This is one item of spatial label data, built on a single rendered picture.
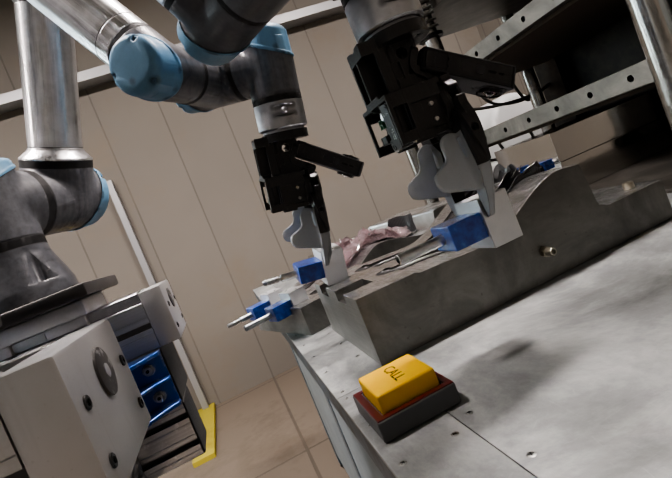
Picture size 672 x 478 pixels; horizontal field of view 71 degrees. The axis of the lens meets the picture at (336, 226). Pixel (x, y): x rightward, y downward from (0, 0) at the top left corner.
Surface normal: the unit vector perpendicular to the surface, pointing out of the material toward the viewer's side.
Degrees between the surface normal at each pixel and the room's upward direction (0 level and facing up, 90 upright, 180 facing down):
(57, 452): 90
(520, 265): 90
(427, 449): 0
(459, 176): 79
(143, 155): 90
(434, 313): 90
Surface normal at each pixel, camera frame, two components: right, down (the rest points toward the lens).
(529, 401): -0.37, -0.93
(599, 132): 0.24, -0.04
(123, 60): -0.28, 0.17
